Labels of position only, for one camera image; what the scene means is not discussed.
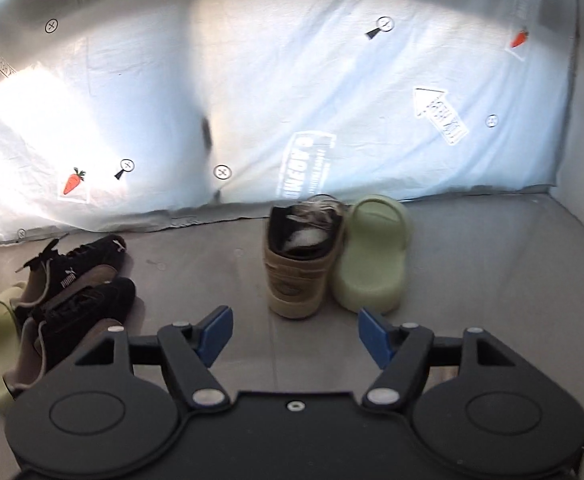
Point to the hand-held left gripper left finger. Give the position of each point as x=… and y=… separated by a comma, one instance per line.
x=215, y=335

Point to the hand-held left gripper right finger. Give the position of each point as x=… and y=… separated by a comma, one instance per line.
x=377, y=337

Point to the tan and white sneaker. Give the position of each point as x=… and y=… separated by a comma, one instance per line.
x=292, y=285

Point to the black suede sneaker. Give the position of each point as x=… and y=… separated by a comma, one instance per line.
x=96, y=300
x=96, y=255

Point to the white printed sheet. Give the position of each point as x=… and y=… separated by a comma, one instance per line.
x=322, y=85

